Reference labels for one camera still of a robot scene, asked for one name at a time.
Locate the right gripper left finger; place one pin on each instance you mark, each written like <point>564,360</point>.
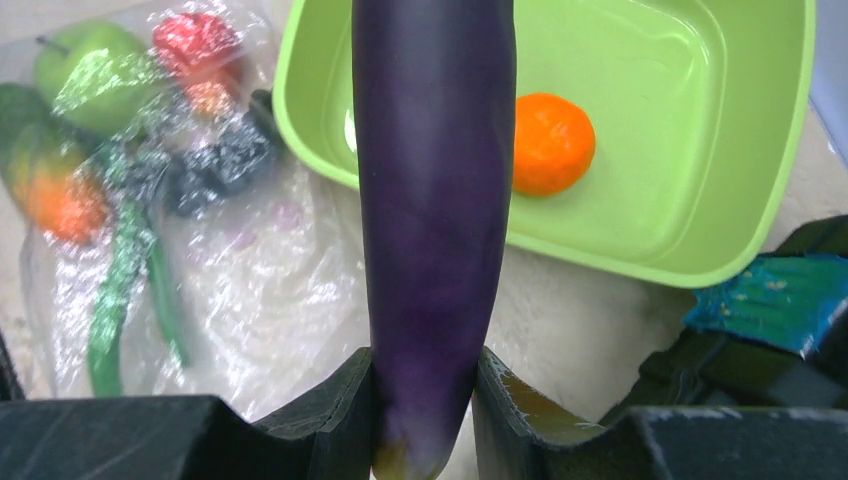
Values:
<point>326,432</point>

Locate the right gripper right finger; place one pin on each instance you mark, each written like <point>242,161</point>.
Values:
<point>517,428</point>

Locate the clear zip top bag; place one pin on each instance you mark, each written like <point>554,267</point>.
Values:
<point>271,284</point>

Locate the green fake bean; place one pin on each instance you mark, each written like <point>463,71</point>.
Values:
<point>131,242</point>

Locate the orange fake fruit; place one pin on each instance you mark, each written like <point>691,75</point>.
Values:
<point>554,144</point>

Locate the purple fake eggplant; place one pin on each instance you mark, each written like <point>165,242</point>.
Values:
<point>434,86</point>

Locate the thin green fake stalk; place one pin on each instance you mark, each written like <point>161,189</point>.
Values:
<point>167,303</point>

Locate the dark fake grape bunch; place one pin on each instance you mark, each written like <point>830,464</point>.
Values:
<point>178,159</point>

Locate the orange green fake mango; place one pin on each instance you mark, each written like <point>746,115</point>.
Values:
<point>43,168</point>

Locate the red fake tomato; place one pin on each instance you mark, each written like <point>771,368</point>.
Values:
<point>205,55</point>

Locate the green fake fruit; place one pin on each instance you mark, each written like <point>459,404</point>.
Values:
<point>96,74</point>

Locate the black Delixi toolbox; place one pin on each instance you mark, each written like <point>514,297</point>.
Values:
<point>774,335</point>

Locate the green plastic tray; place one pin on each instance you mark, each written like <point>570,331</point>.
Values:
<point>697,108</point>

